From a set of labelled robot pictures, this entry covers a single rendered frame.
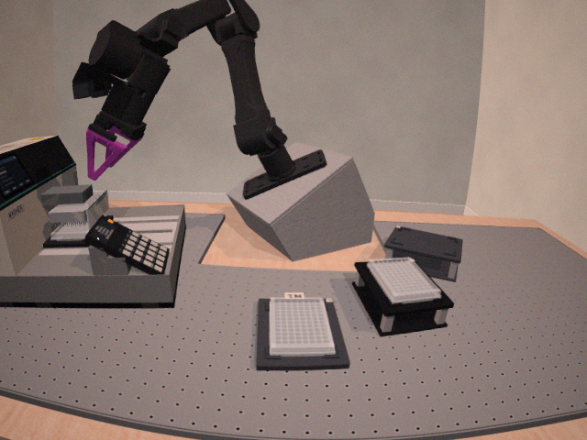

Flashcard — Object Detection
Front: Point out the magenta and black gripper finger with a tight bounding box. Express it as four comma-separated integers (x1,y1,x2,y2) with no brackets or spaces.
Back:
86,128,127,181
105,126,143,168

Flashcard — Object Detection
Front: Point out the white well plate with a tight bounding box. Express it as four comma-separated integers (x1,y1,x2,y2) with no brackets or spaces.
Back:
367,257,441,304
50,222,89,241
270,297,336,357

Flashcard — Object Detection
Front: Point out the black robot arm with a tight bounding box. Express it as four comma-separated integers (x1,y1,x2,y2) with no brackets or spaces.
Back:
72,0,327,200

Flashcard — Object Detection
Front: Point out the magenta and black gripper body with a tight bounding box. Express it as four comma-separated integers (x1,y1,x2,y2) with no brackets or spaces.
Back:
88,87,155,142

